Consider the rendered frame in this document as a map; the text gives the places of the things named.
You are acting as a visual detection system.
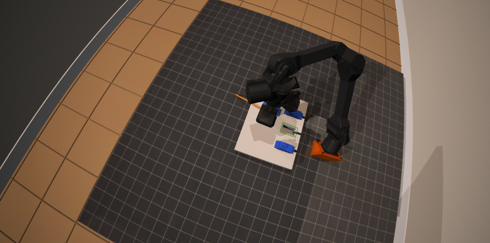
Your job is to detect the white flat rectangular platform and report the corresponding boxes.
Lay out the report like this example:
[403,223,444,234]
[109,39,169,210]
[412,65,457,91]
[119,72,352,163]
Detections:
[234,100,308,170]

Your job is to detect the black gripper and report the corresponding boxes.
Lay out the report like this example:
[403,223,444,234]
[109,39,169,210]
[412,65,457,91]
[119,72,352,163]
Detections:
[256,97,285,128]

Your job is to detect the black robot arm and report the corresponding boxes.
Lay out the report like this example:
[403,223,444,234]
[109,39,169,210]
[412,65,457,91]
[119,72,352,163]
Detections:
[245,41,365,157]

